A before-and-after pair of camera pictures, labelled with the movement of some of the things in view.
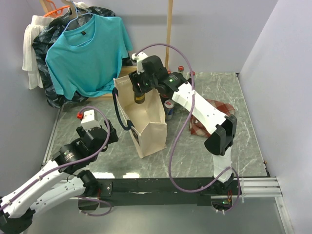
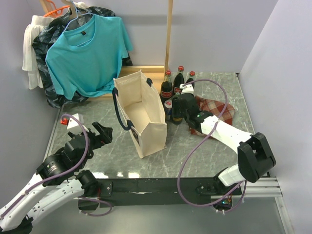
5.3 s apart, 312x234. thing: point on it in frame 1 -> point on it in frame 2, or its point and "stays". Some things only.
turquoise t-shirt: x=87 y=61 stays
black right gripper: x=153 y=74 -> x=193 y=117
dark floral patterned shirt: x=47 y=36 stays
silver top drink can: x=139 y=99 -> x=177 y=110
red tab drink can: x=168 y=106 stays
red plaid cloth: x=196 y=128 stays
